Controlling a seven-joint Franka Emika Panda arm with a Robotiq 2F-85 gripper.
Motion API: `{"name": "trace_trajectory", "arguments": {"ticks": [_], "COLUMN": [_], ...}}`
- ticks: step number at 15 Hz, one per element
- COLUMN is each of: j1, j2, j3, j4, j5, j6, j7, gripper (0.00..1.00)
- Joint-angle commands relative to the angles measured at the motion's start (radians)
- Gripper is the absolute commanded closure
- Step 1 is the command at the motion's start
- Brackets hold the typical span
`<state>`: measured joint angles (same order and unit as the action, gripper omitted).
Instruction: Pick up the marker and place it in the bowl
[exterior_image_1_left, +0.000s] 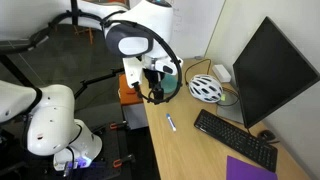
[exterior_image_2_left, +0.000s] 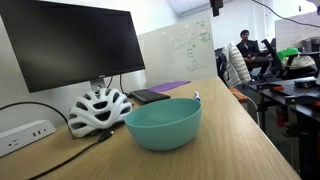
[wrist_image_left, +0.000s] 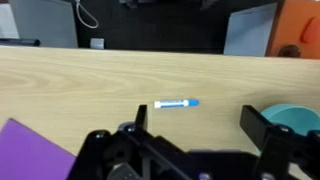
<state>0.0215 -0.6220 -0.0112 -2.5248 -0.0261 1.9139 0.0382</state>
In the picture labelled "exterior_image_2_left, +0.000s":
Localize orange chair seat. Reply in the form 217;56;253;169
229;87;250;104

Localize black usb cable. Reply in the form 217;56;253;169
28;129;115;180

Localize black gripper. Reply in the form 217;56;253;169
209;0;224;17

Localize seated person in dark suit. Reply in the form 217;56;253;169
235;29;273;76

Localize white power strip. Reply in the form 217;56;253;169
0;119;57;158

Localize grey cubicle partition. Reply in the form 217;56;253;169
275;12;320;53

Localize black overhead cable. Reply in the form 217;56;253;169
252;0;320;30

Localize orange clamp handle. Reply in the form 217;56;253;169
269;85;285;93

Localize black keyboard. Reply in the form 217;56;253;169
129;88;172;105

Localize white bicycle helmet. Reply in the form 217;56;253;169
67;87;134;138

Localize white bag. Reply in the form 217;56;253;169
283;54;317;71

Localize green plastic object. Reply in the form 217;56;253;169
277;47;300;61

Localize teal plastic bowl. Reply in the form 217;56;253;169
124;97;203;152

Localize black office chair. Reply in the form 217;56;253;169
261;38;318;80

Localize black computer monitor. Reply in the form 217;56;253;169
0;0;146;94

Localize black power strip cable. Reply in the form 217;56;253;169
0;101;70;125

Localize glass whiteboard panel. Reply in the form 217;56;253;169
137;16;218;88

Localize white puffer jacket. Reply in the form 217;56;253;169
221;41;253;89

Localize black workbench table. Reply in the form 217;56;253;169
248;76;320;180

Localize silver monitor stand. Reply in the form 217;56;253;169
89;78;108;94

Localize black monitor cables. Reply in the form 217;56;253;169
106;74;133;99

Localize purple flat folder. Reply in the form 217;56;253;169
148;80;192;93

